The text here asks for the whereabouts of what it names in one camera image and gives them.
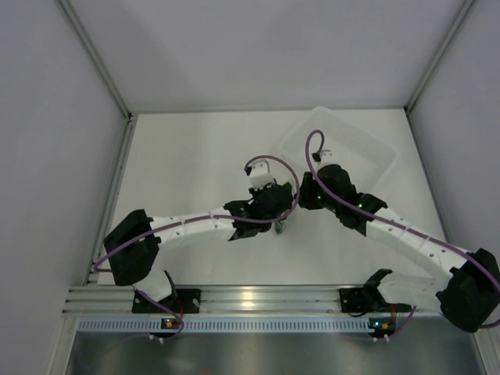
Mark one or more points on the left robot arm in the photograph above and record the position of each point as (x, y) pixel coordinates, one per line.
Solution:
(135, 245)

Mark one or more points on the slotted cable duct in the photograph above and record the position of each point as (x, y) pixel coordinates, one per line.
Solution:
(210, 324)

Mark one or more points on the white perforated plastic basket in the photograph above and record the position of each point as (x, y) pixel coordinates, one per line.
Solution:
(368, 159)

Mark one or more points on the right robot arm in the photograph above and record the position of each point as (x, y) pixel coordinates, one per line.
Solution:
(462, 286)

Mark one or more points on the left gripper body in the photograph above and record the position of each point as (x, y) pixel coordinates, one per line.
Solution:
(259, 192)

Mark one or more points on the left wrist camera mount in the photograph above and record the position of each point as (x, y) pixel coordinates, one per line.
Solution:
(259, 174)

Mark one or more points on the left aluminium frame post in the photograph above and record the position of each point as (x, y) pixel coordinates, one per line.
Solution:
(76, 25)

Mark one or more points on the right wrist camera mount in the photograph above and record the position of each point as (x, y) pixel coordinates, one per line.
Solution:
(324, 158)

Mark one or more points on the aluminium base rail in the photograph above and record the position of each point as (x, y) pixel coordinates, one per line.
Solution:
(95, 299)

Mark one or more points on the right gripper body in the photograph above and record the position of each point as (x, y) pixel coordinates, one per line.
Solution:
(313, 195)

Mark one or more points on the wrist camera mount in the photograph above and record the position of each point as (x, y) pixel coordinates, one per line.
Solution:
(259, 174)
(324, 158)

